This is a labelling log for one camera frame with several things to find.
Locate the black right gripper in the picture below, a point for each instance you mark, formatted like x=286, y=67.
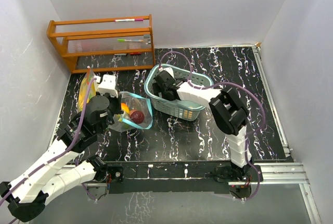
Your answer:
x=157, y=90

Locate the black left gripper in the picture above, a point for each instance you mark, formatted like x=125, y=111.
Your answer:
x=117, y=100

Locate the orange green mango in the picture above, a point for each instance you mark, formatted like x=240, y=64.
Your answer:
x=124, y=116

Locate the clear bag blue zipper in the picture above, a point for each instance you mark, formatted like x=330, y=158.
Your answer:
x=134, y=102

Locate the dark purple passion fruit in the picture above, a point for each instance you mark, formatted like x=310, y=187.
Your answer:
x=137, y=116

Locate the yellow banana bunch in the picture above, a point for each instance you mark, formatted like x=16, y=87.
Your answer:
x=83, y=91

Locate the clear bag orange zipper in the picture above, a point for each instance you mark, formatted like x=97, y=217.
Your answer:
x=91, y=75

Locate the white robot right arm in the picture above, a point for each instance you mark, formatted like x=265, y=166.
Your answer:
x=228, y=111

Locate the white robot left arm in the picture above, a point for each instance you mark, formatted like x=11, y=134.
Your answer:
x=28, y=195

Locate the light green plastic basket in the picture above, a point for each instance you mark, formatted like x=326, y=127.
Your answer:
x=188, y=84

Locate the small grey box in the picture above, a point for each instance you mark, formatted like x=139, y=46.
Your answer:
x=147, y=39

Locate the orange wooden shelf rack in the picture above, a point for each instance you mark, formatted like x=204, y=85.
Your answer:
x=74, y=39

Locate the green pen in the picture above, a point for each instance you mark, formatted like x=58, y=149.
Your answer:
x=130, y=40

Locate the pink white pen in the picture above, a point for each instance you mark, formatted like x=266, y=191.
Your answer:
x=129, y=20

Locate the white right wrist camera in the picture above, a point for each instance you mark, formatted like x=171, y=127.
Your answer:
x=169, y=70

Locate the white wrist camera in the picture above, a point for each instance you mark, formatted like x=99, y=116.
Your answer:
x=169, y=70
x=108, y=85

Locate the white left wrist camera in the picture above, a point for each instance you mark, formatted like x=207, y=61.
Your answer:
x=108, y=85

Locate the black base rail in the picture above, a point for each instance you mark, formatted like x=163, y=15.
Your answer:
x=168, y=176

